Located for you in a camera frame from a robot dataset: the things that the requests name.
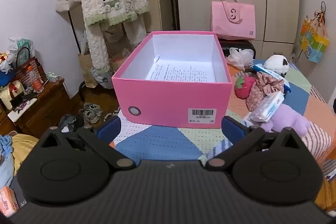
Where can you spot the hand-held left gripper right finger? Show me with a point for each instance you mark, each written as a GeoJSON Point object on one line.
{"type": "Point", "coordinates": [232, 127]}

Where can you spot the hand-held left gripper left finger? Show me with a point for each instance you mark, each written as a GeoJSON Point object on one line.
{"type": "Point", "coordinates": [109, 126]}

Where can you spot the pink strawberry plush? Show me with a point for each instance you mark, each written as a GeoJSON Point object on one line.
{"type": "Point", "coordinates": [244, 90]}

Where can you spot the pink floral cloth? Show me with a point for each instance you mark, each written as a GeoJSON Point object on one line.
{"type": "Point", "coordinates": [260, 90]}

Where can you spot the pink cardboard box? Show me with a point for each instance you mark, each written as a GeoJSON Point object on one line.
{"type": "Point", "coordinates": [168, 98]}

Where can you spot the white plush cat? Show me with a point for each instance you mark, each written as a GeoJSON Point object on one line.
{"type": "Point", "coordinates": [273, 62]}

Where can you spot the grey sneaker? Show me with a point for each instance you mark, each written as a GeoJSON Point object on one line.
{"type": "Point", "coordinates": [89, 117]}
{"type": "Point", "coordinates": [93, 108]}

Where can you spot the dark cloth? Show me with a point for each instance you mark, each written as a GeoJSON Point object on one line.
{"type": "Point", "coordinates": [69, 121]}

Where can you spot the white tissue pack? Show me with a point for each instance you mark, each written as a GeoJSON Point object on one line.
{"type": "Point", "coordinates": [267, 107]}

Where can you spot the purple plush toy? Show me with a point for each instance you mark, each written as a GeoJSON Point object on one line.
{"type": "Point", "coordinates": [288, 119]}

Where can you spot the brown paper bag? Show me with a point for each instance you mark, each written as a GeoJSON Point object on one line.
{"type": "Point", "coordinates": [86, 71]}

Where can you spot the wooden nightstand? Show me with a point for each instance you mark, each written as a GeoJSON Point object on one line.
{"type": "Point", "coordinates": [44, 113]}

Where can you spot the blue wet wipes pack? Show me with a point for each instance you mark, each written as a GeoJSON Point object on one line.
{"type": "Point", "coordinates": [262, 69]}

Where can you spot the white mesh bath pouf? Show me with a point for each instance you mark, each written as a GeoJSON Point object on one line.
{"type": "Point", "coordinates": [240, 57]}

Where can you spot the printed paper sheet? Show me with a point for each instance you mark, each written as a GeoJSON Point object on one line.
{"type": "Point", "coordinates": [181, 71]}

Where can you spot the black hard-shell suitcase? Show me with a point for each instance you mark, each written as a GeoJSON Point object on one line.
{"type": "Point", "coordinates": [246, 47]}

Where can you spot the orange drink bottle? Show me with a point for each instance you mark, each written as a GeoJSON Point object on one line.
{"type": "Point", "coordinates": [35, 82]}

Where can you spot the yellow cloth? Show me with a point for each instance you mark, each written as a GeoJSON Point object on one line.
{"type": "Point", "coordinates": [23, 150]}

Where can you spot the woven handbag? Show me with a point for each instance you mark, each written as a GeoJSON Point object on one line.
{"type": "Point", "coordinates": [23, 74]}

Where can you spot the black coat rack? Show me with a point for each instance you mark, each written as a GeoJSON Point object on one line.
{"type": "Point", "coordinates": [73, 29]}

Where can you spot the pink tote bag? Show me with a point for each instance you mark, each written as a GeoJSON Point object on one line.
{"type": "Point", "coordinates": [233, 22]}

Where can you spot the light blue cloth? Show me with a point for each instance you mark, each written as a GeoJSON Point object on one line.
{"type": "Point", "coordinates": [5, 161]}

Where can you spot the colourful paper gift bag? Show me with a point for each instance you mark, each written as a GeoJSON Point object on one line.
{"type": "Point", "coordinates": [313, 43]}

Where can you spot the white plastic bag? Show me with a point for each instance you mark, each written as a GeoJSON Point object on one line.
{"type": "Point", "coordinates": [22, 44]}

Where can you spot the pink tissue pack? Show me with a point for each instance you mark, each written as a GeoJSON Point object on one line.
{"type": "Point", "coordinates": [8, 200]}

